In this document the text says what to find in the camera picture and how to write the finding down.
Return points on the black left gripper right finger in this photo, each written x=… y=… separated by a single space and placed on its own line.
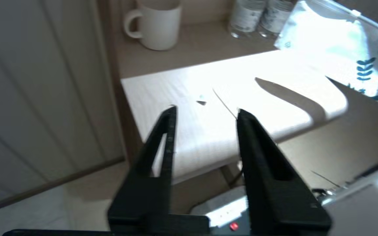
x=261 y=170

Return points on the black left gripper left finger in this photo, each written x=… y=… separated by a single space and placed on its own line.
x=162 y=157

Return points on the white floral zip pouch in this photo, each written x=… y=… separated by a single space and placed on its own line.
x=323 y=36

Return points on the beige wooden shelf cabinet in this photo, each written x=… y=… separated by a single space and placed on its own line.
x=195 y=42

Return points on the white ribbed mug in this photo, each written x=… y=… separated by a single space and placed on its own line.
x=159 y=26

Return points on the small clear water bottle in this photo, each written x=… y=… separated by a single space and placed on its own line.
x=246 y=16
x=277 y=16

